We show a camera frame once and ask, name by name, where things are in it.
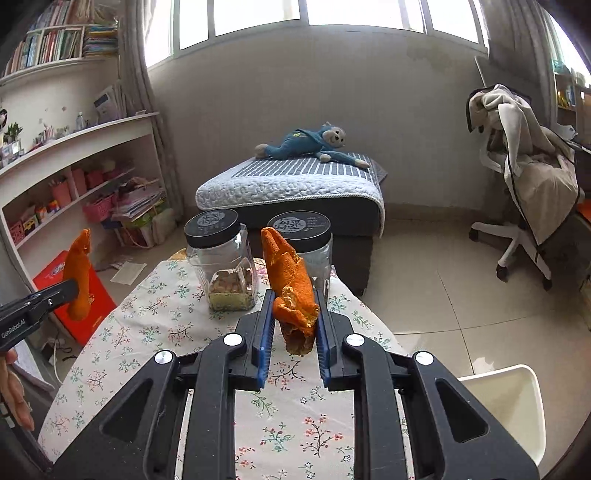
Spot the floral tablecloth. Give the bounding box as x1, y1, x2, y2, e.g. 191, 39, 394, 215
36, 248, 417, 480

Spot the blue plush monkey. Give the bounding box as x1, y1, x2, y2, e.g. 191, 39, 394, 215
254, 122, 370, 170

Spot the red cardboard box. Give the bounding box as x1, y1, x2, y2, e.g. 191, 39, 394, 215
34, 251, 115, 346

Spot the grey left curtain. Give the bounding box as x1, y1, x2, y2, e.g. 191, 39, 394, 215
118, 0, 185, 220

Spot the clear jar with yellow snacks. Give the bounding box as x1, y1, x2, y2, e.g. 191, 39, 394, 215
183, 209, 257, 311

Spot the white office chair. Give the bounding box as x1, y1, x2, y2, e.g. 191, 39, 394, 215
469, 127, 553, 291

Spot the clear jar with brown nuts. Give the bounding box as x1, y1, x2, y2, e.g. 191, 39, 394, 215
267, 210, 332, 298

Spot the person's left hand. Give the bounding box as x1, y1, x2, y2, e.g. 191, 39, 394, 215
1, 349, 34, 432

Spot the beige coat on chair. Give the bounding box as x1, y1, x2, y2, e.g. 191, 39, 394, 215
467, 84, 581, 245

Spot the grey curtain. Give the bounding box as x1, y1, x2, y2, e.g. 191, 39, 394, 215
118, 0, 185, 220
481, 0, 555, 108

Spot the white bookshelf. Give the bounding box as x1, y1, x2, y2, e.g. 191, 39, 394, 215
1, 1, 169, 301

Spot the grey right curtain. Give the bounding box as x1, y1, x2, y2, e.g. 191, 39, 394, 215
481, 0, 555, 108

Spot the dark ottoman with quilted cover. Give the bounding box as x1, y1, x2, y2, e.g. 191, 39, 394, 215
195, 154, 388, 297

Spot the orange peel piece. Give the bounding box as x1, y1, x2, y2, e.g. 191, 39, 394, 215
63, 229, 91, 321
260, 227, 320, 356

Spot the white plastic stool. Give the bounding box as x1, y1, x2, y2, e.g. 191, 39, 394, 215
460, 364, 547, 466

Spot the pink plastic basket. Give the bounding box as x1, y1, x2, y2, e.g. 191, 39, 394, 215
83, 195, 113, 223

